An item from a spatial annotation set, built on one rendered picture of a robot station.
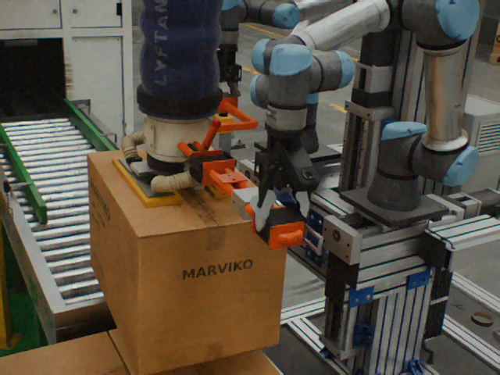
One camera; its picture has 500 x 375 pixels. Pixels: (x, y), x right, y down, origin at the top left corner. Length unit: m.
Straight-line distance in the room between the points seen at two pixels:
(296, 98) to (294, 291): 2.27
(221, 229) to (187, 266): 0.12
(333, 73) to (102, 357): 1.16
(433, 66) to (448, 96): 0.09
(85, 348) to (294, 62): 1.21
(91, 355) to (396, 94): 1.21
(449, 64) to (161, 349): 0.99
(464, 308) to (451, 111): 1.56
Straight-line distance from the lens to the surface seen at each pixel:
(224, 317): 1.72
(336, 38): 1.44
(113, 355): 2.03
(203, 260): 1.60
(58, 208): 3.00
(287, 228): 1.25
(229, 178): 1.48
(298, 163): 1.20
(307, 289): 3.41
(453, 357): 2.76
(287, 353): 2.60
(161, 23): 1.65
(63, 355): 2.05
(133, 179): 1.79
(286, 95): 1.19
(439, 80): 1.61
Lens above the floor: 1.77
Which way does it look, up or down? 22 degrees down
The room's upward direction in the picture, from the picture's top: 3 degrees clockwise
